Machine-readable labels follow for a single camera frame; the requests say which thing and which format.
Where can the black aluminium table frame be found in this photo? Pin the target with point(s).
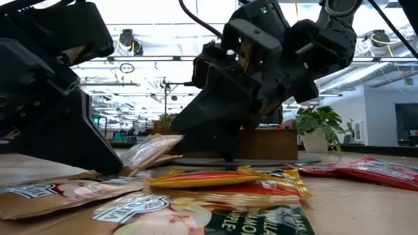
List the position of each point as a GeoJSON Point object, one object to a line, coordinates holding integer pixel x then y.
{"type": "Point", "coordinates": [375, 150]}

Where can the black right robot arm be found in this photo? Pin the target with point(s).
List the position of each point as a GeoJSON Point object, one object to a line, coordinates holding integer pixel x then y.
{"type": "Point", "coordinates": [326, 42]}

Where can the orange tea packet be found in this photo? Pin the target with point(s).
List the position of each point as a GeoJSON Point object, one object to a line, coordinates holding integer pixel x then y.
{"type": "Point", "coordinates": [202, 179]}
{"type": "Point", "coordinates": [277, 191]}

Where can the wooden three-compartment tray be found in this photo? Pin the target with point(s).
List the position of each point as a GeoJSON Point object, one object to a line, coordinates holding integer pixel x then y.
{"type": "Point", "coordinates": [271, 145]}

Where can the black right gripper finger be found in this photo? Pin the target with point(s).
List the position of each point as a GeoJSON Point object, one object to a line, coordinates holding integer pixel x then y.
{"type": "Point", "coordinates": [235, 104]}
{"type": "Point", "coordinates": [196, 130]}

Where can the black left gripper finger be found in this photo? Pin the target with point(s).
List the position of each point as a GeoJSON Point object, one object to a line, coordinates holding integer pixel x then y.
{"type": "Point", "coordinates": [81, 137]}

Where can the white wall picture frame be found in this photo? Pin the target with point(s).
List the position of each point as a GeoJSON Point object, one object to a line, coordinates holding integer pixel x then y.
{"type": "Point", "coordinates": [358, 130]}

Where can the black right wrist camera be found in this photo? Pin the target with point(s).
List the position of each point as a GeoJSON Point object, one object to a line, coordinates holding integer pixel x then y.
{"type": "Point", "coordinates": [209, 65]}

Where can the small background potted plant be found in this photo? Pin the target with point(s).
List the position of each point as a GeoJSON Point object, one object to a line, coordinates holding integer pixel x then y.
{"type": "Point", "coordinates": [165, 118]}

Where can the grey round mat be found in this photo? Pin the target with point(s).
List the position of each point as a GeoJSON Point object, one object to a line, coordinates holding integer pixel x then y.
{"type": "Point", "coordinates": [277, 161]}

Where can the beige cinnamon apple tea packet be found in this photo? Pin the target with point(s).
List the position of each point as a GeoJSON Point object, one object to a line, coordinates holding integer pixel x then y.
{"type": "Point", "coordinates": [163, 215]}
{"type": "Point", "coordinates": [65, 196]}
{"type": "Point", "coordinates": [168, 160]}
{"type": "Point", "coordinates": [150, 150]}

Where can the black background gantry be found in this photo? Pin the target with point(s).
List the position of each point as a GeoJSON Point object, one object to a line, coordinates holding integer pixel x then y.
{"type": "Point", "coordinates": [166, 98]}

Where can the potted green plant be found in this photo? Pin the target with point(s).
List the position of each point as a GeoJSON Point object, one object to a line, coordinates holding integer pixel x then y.
{"type": "Point", "coordinates": [320, 122]}

